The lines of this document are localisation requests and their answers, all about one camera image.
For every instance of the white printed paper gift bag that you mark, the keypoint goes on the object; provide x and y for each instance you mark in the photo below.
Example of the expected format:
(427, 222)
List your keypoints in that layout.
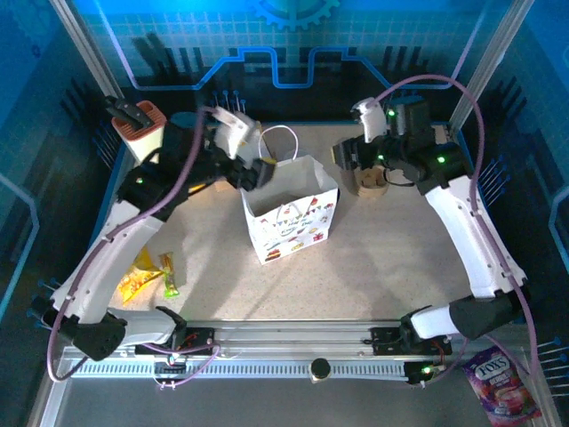
(289, 240)

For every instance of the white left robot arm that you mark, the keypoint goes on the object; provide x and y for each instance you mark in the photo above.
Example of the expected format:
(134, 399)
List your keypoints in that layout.
(102, 262)

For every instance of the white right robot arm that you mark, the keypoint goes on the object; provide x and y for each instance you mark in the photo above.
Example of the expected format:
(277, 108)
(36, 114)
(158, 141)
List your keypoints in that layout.
(471, 236)

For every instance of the cardboard cup carrier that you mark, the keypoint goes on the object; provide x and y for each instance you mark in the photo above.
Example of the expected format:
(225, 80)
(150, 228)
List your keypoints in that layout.
(371, 184)

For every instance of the cream knife block orange top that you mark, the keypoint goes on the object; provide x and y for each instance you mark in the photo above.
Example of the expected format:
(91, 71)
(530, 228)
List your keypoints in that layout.
(142, 138)

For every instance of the orange green snack stick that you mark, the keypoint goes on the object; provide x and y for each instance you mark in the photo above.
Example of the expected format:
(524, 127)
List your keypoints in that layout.
(169, 271)

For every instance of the yellow snack packet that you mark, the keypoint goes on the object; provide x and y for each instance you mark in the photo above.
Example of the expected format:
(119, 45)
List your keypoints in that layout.
(138, 280)

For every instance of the small circuit board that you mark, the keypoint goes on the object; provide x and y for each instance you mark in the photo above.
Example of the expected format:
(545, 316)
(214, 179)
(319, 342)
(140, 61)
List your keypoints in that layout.
(171, 361)
(422, 373)

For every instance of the black round knob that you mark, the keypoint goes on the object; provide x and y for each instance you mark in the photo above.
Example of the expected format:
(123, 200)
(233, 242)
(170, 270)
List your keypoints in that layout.
(320, 367)

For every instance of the purple Fox's candy bag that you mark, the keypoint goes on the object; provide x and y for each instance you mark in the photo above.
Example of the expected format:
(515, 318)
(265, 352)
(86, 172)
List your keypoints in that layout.
(498, 387)

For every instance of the aluminium frame post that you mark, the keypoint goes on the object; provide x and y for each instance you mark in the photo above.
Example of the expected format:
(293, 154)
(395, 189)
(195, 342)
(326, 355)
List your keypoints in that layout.
(489, 58)
(84, 44)

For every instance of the aluminium front rail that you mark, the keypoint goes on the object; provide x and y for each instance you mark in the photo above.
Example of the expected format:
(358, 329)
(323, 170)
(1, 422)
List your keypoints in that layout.
(289, 331)

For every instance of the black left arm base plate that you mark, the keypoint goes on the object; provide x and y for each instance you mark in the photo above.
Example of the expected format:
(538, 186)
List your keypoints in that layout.
(200, 333)

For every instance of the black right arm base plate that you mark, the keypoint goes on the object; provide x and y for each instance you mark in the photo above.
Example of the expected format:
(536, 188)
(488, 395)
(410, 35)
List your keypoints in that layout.
(382, 340)

